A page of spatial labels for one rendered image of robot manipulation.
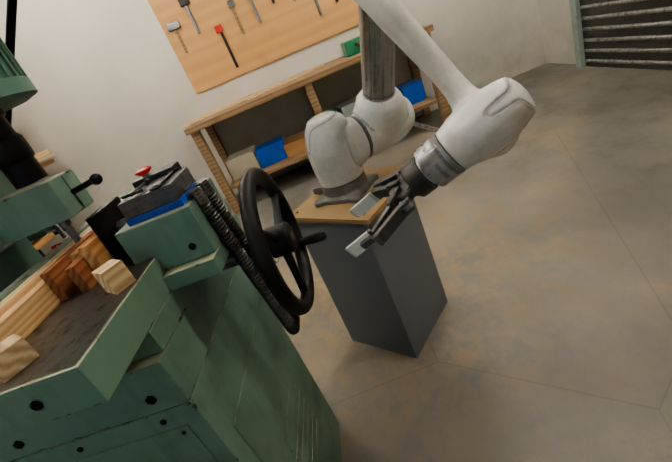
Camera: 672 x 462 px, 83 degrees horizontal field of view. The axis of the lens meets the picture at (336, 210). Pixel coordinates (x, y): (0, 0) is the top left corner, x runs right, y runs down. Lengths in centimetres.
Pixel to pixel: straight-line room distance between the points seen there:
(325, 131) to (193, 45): 290
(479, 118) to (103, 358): 64
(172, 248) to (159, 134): 352
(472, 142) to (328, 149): 59
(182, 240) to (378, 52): 75
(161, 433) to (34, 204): 43
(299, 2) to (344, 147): 284
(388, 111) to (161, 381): 93
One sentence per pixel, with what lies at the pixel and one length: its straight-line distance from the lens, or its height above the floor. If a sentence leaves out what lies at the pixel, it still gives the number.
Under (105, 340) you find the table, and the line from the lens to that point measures 57.
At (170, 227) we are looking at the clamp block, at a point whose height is 94.
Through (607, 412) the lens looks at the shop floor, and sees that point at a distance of 134.
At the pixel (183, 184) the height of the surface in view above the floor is 98.
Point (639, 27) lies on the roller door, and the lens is 379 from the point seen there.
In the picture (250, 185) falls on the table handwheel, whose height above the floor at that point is 94.
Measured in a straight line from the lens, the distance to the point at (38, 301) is 74.
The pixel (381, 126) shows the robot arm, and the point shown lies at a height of 79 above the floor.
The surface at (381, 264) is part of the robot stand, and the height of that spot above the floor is 43.
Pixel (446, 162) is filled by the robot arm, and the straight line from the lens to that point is 71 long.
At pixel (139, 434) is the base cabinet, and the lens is 77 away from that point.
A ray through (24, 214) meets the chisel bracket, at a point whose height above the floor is 104.
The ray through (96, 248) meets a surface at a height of 95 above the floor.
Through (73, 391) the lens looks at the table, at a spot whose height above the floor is 87.
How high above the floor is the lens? 111
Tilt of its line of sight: 24 degrees down
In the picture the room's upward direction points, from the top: 23 degrees counter-clockwise
